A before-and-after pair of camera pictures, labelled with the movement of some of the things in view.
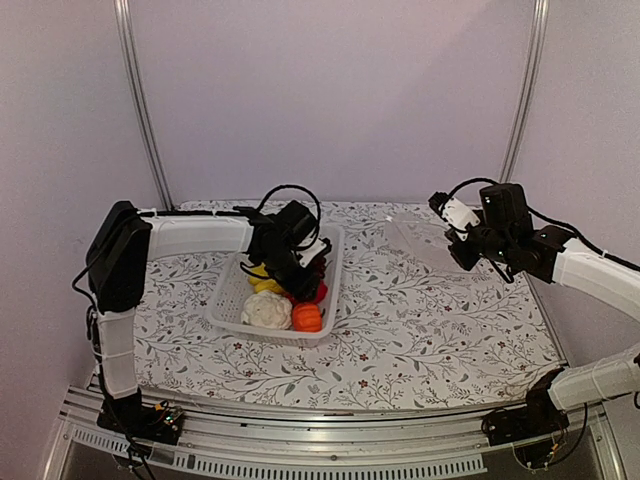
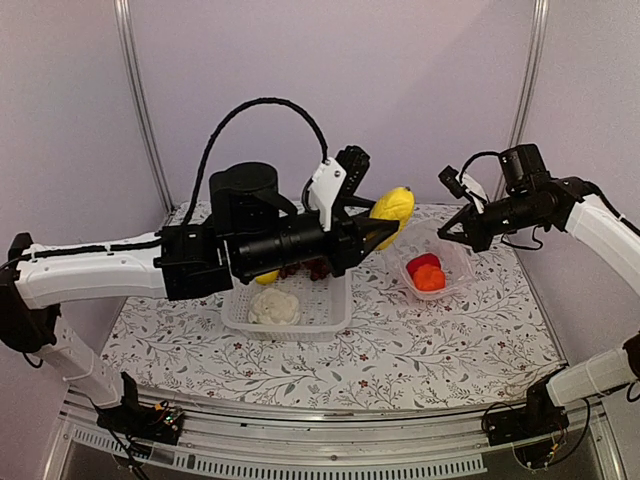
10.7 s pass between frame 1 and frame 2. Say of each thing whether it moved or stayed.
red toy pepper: moved
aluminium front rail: stayed
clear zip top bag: moved
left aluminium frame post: stayed
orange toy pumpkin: moved
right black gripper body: moved
